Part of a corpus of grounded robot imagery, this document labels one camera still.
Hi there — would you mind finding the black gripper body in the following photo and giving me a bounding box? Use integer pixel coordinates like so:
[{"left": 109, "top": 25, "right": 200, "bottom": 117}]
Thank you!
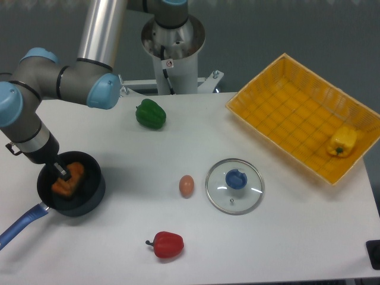
[{"left": 23, "top": 138, "right": 59, "bottom": 164}]

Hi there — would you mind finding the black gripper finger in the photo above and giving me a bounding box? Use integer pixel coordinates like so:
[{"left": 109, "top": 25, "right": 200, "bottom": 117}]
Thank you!
[{"left": 53, "top": 162, "right": 71, "bottom": 181}]

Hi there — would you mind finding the orange bread loaf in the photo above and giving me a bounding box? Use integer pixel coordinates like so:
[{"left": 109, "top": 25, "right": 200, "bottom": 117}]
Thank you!
[{"left": 51, "top": 161, "right": 85, "bottom": 199}]

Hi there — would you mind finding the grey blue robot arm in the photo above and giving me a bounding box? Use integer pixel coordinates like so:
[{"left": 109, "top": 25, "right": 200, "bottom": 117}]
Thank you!
[{"left": 1, "top": 1, "right": 188, "bottom": 180}]

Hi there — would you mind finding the green bell pepper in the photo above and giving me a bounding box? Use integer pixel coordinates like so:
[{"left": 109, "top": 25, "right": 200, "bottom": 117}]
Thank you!
[{"left": 135, "top": 99, "right": 166, "bottom": 129}]

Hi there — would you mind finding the brown egg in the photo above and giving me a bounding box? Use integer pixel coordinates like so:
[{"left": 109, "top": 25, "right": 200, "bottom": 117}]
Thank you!
[{"left": 179, "top": 175, "right": 195, "bottom": 198}]

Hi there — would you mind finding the red bell pepper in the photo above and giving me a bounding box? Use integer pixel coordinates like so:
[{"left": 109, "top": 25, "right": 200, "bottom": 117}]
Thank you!
[{"left": 145, "top": 231, "right": 185, "bottom": 259}]

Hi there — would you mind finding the glass lid blue knob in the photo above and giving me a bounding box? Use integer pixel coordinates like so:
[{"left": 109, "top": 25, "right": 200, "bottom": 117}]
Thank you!
[{"left": 205, "top": 158, "right": 265, "bottom": 216}]

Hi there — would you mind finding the yellow plastic basket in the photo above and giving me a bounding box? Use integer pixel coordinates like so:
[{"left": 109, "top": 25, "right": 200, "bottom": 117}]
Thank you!
[{"left": 226, "top": 53, "right": 379, "bottom": 185}]

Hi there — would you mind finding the yellow bell pepper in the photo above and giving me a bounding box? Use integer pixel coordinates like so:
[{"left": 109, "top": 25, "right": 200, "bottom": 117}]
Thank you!
[{"left": 326, "top": 126, "right": 357, "bottom": 157}]

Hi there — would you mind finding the black device table edge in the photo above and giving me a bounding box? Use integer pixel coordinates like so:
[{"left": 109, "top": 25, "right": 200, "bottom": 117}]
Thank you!
[{"left": 366, "top": 240, "right": 380, "bottom": 270}]

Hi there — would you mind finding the black pot blue handle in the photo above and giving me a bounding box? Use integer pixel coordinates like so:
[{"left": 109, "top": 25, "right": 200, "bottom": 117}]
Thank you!
[{"left": 1, "top": 151, "right": 106, "bottom": 249}]

